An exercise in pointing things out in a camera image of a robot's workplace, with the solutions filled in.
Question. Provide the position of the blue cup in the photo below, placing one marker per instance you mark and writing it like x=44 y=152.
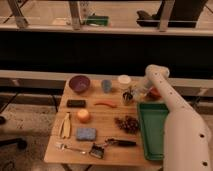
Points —
x=106 y=86

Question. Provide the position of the black office chair base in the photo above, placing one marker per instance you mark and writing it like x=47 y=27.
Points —
x=21 y=143

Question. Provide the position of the black handled spatula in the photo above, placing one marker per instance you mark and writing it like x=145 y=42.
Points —
x=98 y=150

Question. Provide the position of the silver fork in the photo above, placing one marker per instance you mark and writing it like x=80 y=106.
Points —
x=62 y=146

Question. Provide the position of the bunch of dark grapes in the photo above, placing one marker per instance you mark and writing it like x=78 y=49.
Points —
x=128 y=124

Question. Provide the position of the orange apple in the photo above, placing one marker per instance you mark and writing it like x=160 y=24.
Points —
x=83 y=116

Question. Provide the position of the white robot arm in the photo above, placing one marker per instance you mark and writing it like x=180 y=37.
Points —
x=186 y=134

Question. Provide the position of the green plastic tray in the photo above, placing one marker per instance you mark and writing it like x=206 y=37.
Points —
x=151 y=119

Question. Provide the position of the red bowl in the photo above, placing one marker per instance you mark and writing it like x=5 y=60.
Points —
x=154 y=94

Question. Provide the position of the orange carrot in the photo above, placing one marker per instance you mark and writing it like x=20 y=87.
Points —
x=106 y=103

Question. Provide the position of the black rectangular block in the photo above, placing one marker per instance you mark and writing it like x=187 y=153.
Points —
x=76 y=103

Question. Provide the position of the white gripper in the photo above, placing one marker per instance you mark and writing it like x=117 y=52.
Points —
x=139 y=91

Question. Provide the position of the blue sponge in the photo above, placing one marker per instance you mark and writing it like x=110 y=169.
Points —
x=86 y=134

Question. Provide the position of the wooden table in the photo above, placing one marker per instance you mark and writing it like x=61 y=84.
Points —
x=102 y=119

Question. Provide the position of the white plastic cup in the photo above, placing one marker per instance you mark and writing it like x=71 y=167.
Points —
x=124 y=81

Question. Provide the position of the purple bowl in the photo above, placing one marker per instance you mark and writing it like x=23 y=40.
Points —
x=79 y=83

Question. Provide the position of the green box in background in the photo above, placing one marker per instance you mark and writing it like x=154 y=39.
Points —
x=97 y=20

